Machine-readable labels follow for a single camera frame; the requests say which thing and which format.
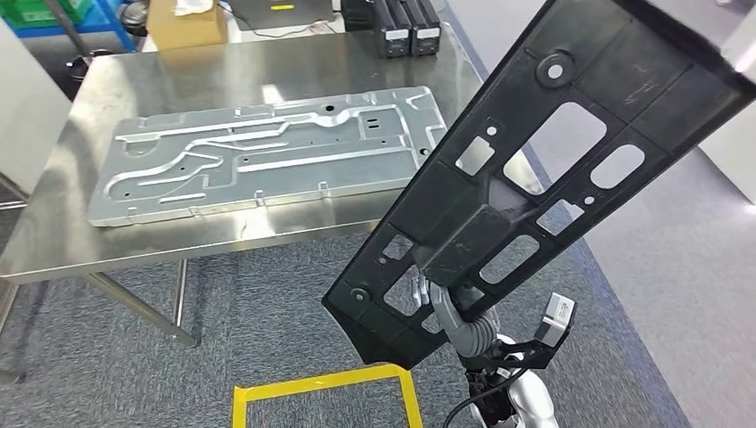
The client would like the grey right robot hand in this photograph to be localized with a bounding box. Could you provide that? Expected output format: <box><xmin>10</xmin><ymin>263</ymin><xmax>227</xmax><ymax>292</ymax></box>
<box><xmin>411</xmin><ymin>272</ymin><xmax>475</xmax><ymax>341</ymax></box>

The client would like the black plastic frame part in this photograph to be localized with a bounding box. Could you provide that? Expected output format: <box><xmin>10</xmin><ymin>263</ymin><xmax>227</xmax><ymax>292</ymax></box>
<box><xmin>321</xmin><ymin>0</ymin><xmax>756</xmax><ymax>372</ymax></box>

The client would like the stainless steel workbench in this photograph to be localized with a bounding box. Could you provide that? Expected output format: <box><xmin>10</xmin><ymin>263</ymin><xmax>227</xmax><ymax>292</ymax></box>
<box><xmin>0</xmin><ymin>22</ymin><xmax>547</xmax><ymax>385</ymax></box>

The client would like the blue metal shelf rack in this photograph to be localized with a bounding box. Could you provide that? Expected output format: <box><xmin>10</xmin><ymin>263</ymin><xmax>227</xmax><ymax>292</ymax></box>
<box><xmin>0</xmin><ymin>0</ymin><xmax>138</xmax><ymax>54</ymax></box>

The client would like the stamped sheet metal panel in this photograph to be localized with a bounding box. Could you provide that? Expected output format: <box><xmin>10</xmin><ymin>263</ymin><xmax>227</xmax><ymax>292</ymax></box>
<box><xmin>86</xmin><ymin>85</ymin><xmax>448</xmax><ymax>228</ymax></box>

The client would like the black battery box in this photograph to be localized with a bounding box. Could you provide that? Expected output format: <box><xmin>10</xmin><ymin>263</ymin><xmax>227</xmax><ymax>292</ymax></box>
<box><xmin>372</xmin><ymin>0</ymin><xmax>413</xmax><ymax>59</ymax></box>
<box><xmin>404</xmin><ymin>0</ymin><xmax>443</xmax><ymax>57</ymax></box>

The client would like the black device box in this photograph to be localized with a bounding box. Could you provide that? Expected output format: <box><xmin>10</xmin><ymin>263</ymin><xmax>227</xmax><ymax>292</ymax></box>
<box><xmin>341</xmin><ymin>0</ymin><xmax>379</xmax><ymax>32</ymax></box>

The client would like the white cabinet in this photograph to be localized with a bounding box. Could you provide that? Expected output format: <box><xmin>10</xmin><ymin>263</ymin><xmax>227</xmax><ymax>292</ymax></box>
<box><xmin>0</xmin><ymin>17</ymin><xmax>73</xmax><ymax>196</ymax></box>
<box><xmin>699</xmin><ymin>21</ymin><xmax>756</xmax><ymax>205</ymax></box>

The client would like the brown cardboard box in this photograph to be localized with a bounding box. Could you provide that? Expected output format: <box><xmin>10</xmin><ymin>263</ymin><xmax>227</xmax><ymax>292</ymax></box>
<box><xmin>146</xmin><ymin>0</ymin><xmax>229</xmax><ymax>52</ymax></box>

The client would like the white crumpled paper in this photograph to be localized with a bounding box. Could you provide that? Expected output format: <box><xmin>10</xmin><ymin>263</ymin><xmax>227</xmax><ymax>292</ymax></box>
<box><xmin>174</xmin><ymin>0</ymin><xmax>215</xmax><ymax>17</ymax></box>

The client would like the dark round object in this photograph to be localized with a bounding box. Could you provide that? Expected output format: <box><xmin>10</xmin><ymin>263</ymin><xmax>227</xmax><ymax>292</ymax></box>
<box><xmin>118</xmin><ymin>0</ymin><xmax>149</xmax><ymax>37</ymax></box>

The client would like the grey pole with black base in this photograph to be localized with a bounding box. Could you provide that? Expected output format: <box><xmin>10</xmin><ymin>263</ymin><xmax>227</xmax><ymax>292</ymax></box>
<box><xmin>44</xmin><ymin>0</ymin><xmax>116</xmax><ymax>82</ymax></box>

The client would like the stainless steel table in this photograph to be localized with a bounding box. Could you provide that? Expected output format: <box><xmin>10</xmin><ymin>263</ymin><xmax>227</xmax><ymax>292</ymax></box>
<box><xmin>0</xmin><ymin>172</ymin><xmax>29</xmax><ymax>212</ymax></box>

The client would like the green plastic bin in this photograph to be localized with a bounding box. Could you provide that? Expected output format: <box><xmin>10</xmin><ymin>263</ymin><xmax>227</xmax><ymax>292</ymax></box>
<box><xmin>0</xmin><ymin>0</ymin><xmax>93</xmax><ymax>29</ymax></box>

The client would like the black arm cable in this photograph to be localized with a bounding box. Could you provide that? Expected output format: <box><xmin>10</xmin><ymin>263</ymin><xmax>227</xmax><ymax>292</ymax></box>
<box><xmin>441</xmin><ymin>366</ymin><xmax>533</xmax><ymax>428</ymax></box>

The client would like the thin cable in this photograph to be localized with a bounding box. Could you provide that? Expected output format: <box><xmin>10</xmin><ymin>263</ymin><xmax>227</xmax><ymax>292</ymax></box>
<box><xmin>218</xmin><ymin>3</ymin><xmax>332</xmax><ymax>40</ymax></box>

